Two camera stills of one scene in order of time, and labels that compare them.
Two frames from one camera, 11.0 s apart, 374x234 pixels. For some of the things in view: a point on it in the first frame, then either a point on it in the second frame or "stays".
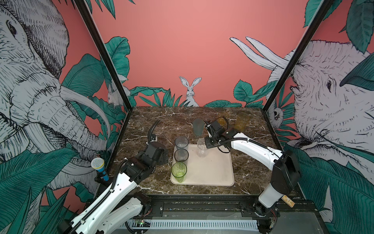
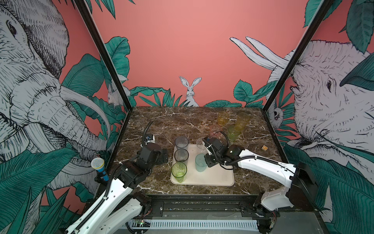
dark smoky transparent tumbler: x=181 y=155 stays
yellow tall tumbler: x=242 y=121 stays
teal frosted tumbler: x=198 y=126 -> x=200 y=163
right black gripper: x=207 y=138 -> x=207 y=156
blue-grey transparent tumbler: x=181 y=142 stays
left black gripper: x=164 y=158 stays
